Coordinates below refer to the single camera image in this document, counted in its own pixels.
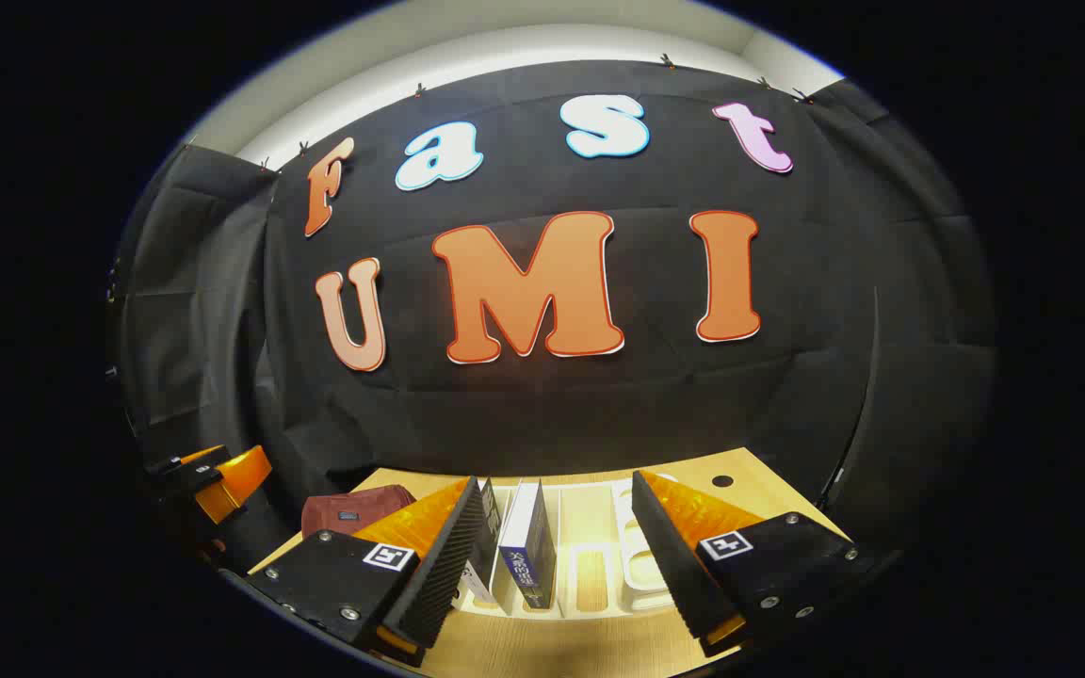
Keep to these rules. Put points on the maroon schoolbag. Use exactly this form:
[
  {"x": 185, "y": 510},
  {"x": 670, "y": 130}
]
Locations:
[{"x": 326, "y": 513}]

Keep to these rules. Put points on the grey portrait cover book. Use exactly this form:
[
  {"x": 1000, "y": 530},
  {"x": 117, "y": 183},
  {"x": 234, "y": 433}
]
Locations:
[{"x": 489, "y": 537}]

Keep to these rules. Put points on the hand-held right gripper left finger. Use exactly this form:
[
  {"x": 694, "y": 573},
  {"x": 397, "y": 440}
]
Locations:
[{"x": 439, "y": 565}]

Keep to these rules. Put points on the blue night cover book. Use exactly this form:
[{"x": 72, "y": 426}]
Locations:
[{"x": 528, "y": 556}]

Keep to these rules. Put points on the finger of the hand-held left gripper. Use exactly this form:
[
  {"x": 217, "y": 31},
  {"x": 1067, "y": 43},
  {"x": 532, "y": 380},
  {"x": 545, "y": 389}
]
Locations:
[
  {"x": 186, "y": 464},
  {"x": 236, "y": 480}
]

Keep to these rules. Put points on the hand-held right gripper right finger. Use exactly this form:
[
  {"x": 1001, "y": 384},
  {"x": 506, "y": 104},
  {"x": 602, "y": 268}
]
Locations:
[{"x": 670, "y": 556}]

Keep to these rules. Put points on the white plastic bookshelf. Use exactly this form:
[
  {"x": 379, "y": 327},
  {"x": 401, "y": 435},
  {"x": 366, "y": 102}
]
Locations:
[{"x": 641, "y": 574}]

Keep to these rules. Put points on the black backdrop stand pole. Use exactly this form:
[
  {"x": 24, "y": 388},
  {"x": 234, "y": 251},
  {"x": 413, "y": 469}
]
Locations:
[{"x": 873, "y": 358}]

